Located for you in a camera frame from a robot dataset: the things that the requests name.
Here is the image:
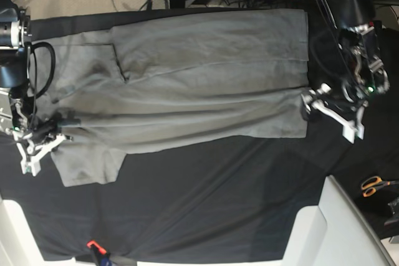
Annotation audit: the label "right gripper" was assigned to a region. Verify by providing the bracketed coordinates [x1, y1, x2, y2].
[6, 91, 80, 151]

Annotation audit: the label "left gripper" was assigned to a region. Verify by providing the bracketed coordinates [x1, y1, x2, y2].
[308, 26, 390, 103]

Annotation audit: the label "grey T-shirt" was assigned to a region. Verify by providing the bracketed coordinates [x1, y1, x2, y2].
[37, 9, 309, 187]

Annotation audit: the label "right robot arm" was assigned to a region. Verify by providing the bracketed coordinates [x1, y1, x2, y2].
[1, 0, 72, 154]

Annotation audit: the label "orange black clamp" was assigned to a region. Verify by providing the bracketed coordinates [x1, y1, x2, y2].
[87, 240, 113, 266]

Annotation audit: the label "orange handled scissors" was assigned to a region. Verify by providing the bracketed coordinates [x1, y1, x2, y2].
[360, 176, 398, 197]

